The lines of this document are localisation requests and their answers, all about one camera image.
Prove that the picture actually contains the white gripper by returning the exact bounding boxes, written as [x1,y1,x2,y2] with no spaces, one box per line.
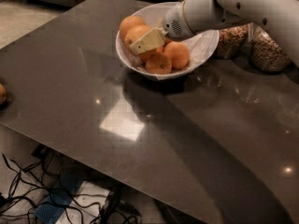
[130,1,199,54]

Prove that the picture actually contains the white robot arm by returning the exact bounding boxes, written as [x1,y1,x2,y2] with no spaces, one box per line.
[130,0,299,66]

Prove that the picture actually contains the orange at table edge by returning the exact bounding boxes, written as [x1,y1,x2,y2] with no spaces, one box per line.
[0,83,7,105]

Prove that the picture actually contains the glass jar of nuts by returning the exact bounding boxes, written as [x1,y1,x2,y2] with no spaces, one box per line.
[216,25,249,60]

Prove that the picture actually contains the glass jar of grains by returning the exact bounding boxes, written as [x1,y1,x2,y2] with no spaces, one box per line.
[249,27,292,74]

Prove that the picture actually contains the black floor cables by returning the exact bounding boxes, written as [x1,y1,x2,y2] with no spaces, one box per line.
[0,147,141,224]

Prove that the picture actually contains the blue mat on floor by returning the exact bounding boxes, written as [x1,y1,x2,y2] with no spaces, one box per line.
[35,174,82,224]

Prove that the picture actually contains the white bowl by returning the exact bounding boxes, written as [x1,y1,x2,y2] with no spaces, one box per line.
[115,2,221,81]

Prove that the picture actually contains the orange front with stem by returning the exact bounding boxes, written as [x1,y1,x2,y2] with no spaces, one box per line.
[145,52,172,75]

